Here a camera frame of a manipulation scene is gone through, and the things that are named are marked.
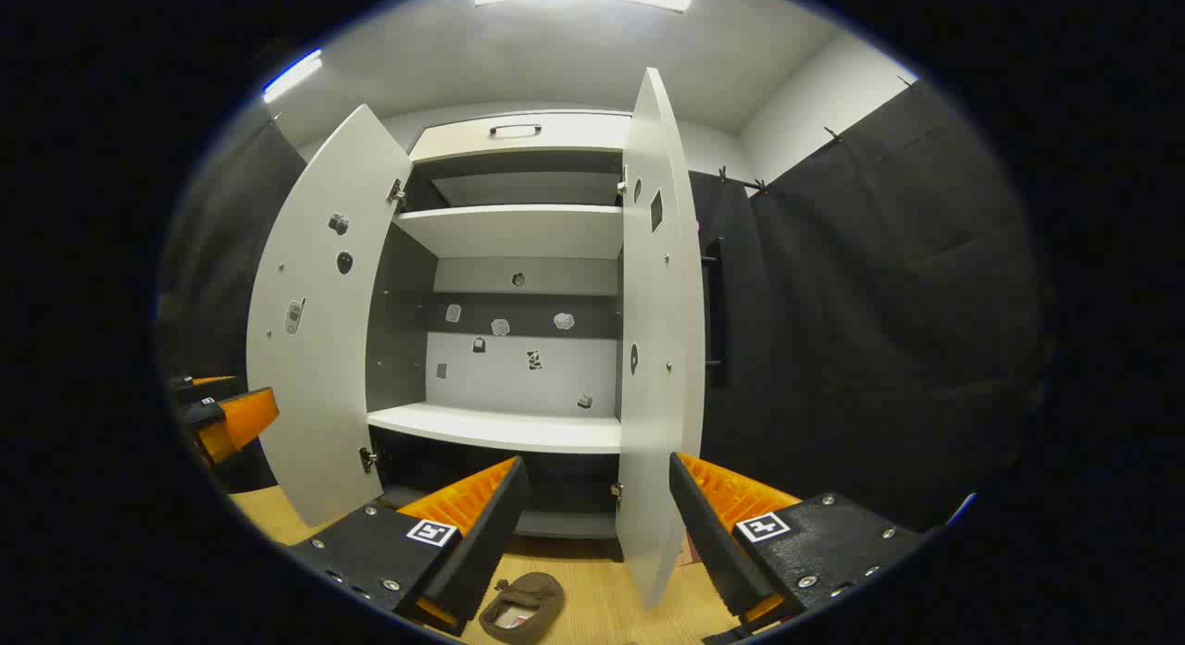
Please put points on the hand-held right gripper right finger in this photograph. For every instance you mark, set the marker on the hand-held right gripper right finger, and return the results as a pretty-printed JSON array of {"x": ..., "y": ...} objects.
[{"x": 708, "y": 543}]

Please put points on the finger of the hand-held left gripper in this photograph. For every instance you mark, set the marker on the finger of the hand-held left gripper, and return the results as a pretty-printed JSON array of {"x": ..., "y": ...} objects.
[
  {"x": 199, "y": 390},
  {"x": 208, "y": 415}
]

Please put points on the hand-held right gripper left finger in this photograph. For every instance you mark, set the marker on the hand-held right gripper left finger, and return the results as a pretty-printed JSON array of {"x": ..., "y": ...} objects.
[{"x": 481, "y": 552}]

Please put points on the brown fuzzy shoe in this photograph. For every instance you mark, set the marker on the brown fuzzy shoe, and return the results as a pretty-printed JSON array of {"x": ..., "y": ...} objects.
[{"x": 523, "y": 594}]

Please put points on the white cabinet door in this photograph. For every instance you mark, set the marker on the white cabinet door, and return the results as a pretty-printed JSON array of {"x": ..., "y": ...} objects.
[
  {"x": 662, "y": 303},
  {"x": 315, "y": 395}
]

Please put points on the white shoe cabinet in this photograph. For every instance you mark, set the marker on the white shoe cabinet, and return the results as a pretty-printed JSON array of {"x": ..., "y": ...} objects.
[{"x": 518, "y": 229}]

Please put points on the white cabinet drawer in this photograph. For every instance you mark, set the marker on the white cabinet drawer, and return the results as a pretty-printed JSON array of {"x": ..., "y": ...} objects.
[{"x": 555, "y": 136}]

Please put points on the black backdrop cloth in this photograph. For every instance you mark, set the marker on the black backdrop cloth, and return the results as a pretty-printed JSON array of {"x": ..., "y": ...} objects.
[{"x": 879, "y": 303}]

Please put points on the ceiling light strip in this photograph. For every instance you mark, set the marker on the ceiling light strip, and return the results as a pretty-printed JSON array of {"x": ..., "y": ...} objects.
[{"x": 292, "y": 74}]

